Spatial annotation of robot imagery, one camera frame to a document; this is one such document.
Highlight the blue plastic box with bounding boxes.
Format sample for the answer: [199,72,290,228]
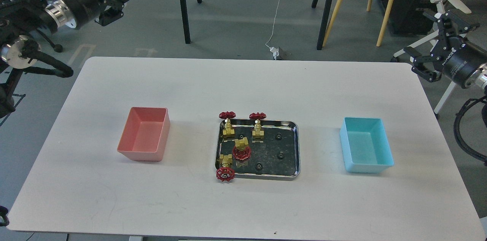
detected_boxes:
[340,117,395,173]

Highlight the brass valve red handwheel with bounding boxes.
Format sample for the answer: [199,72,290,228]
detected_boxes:
[232,137,251,161]

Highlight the brass valve top left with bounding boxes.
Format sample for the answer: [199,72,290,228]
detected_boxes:
[219,111,236,139]

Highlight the brass valve bottom left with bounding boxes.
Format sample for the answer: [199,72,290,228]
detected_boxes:
[216,154,235,182]

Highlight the black office chair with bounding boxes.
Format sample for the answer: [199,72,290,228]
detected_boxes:
[21,29,63,56]

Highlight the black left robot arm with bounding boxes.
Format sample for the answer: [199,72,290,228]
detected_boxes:
[0,0,129,117]

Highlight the stainless steel tray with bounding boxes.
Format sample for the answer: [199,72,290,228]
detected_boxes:
[230,119,301,180]

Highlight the brass valve top middle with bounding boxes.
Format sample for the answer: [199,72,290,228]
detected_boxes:
[249,113,267,143]

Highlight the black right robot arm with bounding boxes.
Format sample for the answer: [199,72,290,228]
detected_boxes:
[403,10,486,90]

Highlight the pink plastic box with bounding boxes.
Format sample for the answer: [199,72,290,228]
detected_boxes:
[117,106,170,162]

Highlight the white power adapter with cable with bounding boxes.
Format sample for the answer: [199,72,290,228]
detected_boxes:
[265,0,290,60]

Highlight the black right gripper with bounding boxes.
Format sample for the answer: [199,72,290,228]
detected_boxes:
[403,10,486,90]

